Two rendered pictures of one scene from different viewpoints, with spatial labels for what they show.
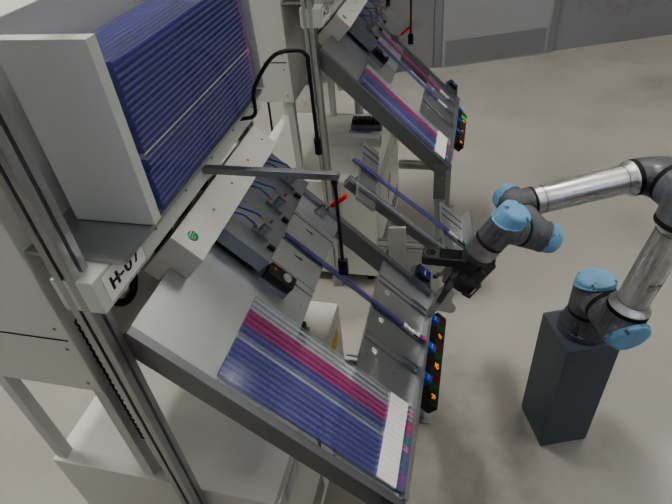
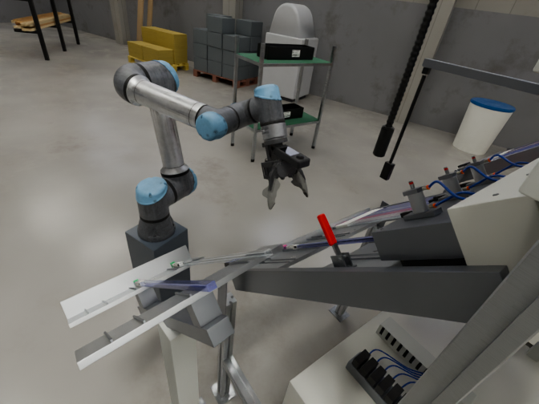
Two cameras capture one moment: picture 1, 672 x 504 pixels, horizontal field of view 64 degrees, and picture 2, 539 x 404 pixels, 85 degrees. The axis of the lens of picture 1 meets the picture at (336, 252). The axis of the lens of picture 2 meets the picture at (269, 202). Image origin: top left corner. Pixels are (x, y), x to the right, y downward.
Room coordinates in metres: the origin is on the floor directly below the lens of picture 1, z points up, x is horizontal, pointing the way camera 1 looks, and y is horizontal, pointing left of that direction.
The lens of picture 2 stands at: (1.67, 0.11, 1.41)
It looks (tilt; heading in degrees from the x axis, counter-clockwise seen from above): 35 degrees down; 213
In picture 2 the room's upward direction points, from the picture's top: 8 degrees clockwise
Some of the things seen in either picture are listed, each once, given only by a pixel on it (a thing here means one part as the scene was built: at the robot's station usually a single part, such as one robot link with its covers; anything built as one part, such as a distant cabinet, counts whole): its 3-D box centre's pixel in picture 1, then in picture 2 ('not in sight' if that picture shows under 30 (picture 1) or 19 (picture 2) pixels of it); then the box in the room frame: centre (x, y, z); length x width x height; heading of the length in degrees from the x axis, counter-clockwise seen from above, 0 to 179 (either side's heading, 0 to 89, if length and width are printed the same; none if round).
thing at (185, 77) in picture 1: (174, 80); not in sight; (1.08, 0.29, 1.52); 0.51 x 0.13 x 0.27; 163
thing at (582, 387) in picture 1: (565, 379); (163, 273); (1.14, -0.77, 0.27); 0.18 x 0.18 x 0.55; 4
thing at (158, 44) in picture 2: not in sight; (157, 48); (-2.30, -5.59, 0.32); 1.10 x 0.78 x 0.65; 96
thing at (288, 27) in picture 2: not in sight; (290, 54); (-2.95, -2.82, 0.69); 0.70 x 0.60 x 1.39; 94
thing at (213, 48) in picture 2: not in sight; (227, 50); (-2.80, -4.15, 0.53); 1.06 x 0.71 x 1.05; 94
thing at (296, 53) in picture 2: not in sight; (286, 51); (-1.00, -1.64, 1.01); 0.57 x 0.17 x 0.11; 163
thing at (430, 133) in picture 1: (360, 138); not in sight; (2.41, -0.18, 0.65); 1.01 x 0.73 x 1.29; 73
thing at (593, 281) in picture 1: (593, 292); (154, 197); (1.13, -0.77, 0.72); 0.13 x 0.12 x 0.14; 7
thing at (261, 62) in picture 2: not in sight; (280, 98); (-1.00, -1.64, 0.55); 0.91 x 0.46 x 1.10; 163
